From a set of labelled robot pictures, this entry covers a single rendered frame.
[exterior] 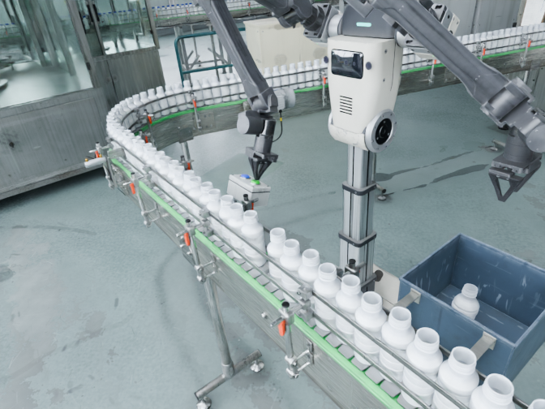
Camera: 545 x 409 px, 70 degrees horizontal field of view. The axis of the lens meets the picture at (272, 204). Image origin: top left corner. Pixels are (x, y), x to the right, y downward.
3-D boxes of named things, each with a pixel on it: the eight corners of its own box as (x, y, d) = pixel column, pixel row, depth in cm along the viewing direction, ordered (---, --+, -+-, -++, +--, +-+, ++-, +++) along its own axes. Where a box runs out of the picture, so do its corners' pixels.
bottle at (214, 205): (227, 243, 121) (219, 197, 112) (209, 241, 122) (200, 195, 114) (233, 231, 126) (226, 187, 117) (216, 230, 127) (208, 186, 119)
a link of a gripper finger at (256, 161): (252, 182, 125) (257, 154, 122) (240, 175, 130) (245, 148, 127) (268, 182, 130) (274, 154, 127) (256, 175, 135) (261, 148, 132)
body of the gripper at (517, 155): (541, 161, 87) (550, 130, 84) (521, 176, 82) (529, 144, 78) (511, 153, 92) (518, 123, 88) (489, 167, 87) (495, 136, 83)
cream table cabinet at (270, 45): (321, 96, 592) (319, 11, 531) (341, 107, 541) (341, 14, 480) (252, 109, 564) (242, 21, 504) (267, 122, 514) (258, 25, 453)
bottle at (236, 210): (255, 248, 117) (250, 201, 108) (248, 260, 112) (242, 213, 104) (238, 246, 119) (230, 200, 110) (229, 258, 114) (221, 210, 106)
